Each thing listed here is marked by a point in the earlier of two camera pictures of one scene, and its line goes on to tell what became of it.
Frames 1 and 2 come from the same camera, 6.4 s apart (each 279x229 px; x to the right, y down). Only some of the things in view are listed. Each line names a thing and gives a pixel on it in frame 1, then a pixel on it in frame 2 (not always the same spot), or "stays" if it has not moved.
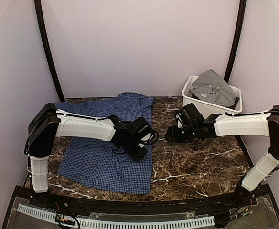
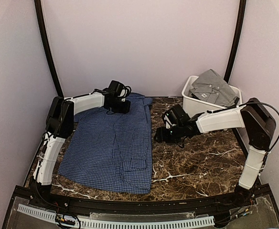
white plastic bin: (208, 109) stays
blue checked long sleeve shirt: (96, 164) stays
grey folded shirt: (210, 87) stays
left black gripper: (138, 156) → (125, 109)
